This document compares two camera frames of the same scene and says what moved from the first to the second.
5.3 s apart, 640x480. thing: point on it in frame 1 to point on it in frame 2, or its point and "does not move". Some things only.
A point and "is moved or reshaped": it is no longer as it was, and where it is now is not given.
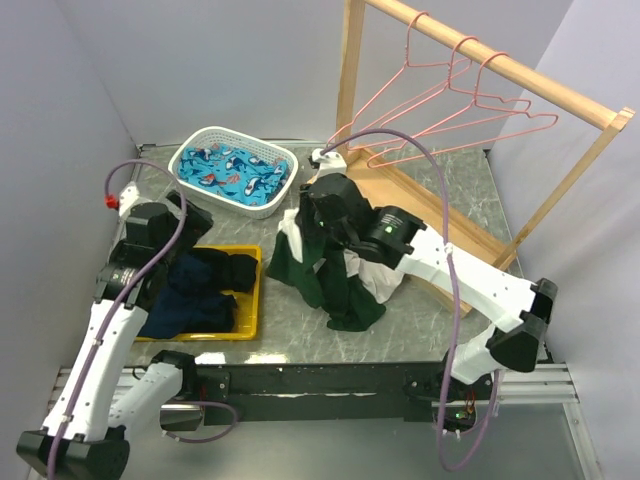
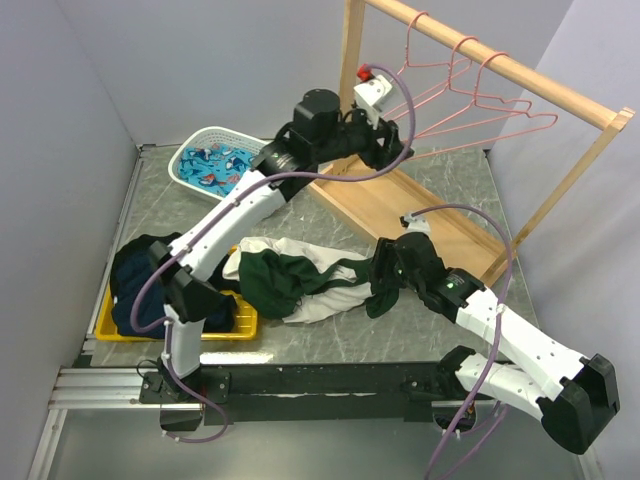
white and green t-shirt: [325, 274] is moved or reshaped
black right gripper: [305, 208] to [386, 252]
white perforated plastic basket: [231, 171] does not move
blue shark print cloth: [232, 174] does not move
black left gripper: [198, 222] to [378, 156]
